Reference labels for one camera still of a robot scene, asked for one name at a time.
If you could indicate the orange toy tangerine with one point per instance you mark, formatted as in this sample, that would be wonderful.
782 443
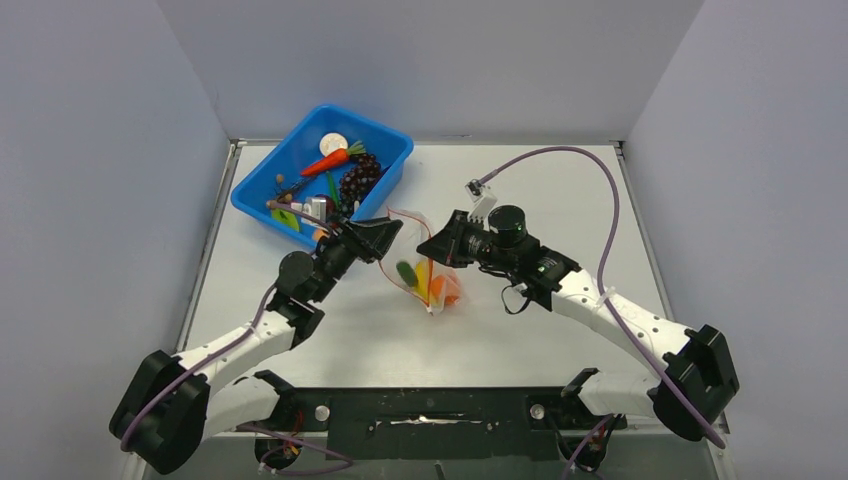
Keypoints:
444 290

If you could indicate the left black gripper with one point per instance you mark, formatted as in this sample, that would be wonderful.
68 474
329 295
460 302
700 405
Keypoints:
367 240

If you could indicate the blue plastic bin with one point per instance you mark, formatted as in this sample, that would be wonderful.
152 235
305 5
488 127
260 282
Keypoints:
300 148

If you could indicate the orange toy carrot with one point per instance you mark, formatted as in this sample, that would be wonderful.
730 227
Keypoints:
334 159

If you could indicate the white round toy slice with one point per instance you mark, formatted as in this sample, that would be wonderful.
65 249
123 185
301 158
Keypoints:
331 142

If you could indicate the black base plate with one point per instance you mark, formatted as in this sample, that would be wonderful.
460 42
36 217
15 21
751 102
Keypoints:
435 423

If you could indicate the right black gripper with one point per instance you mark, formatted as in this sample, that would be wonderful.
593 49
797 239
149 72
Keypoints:
447 247

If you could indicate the clear zip top bag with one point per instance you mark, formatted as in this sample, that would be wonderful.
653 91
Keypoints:
416 229

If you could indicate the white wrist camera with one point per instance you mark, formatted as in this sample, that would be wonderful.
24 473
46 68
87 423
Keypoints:
483 200
313 214

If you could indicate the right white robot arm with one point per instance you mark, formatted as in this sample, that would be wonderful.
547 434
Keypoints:
691 375

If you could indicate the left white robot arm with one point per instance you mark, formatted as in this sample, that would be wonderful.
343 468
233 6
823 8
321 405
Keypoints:
176 401

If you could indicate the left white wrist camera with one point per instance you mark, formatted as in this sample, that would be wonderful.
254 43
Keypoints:
313 214

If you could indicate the green toy cucumber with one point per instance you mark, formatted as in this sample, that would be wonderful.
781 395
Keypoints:
407 274

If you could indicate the green toy leaf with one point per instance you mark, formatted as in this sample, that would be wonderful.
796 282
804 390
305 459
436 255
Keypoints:
287 219

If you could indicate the brown toy longan bunch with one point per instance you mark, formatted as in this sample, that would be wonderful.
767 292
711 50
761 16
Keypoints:
283 193

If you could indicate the green toy chili pepper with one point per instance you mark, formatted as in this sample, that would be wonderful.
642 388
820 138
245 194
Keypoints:
332 188

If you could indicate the dark toy grape bunch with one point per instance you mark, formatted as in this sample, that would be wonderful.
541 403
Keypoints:
357 182

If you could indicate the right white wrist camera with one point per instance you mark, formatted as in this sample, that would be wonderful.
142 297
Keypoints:
483 200

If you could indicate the yellow toy banana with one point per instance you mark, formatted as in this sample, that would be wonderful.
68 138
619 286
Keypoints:
423 271

